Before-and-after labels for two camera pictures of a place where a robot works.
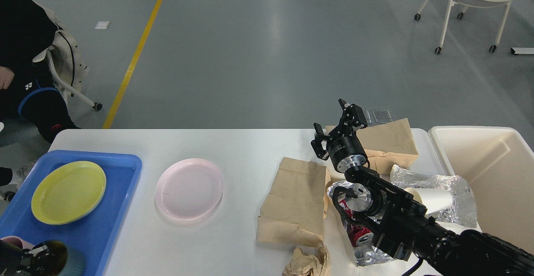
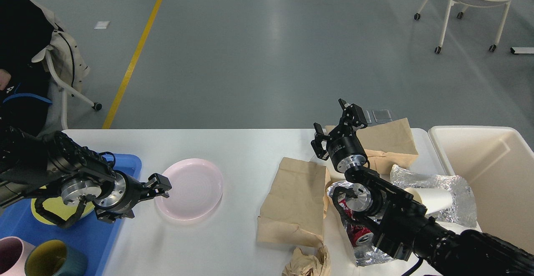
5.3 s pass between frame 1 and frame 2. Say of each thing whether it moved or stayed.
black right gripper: stayed
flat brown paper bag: stayed
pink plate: stayed
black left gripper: moved
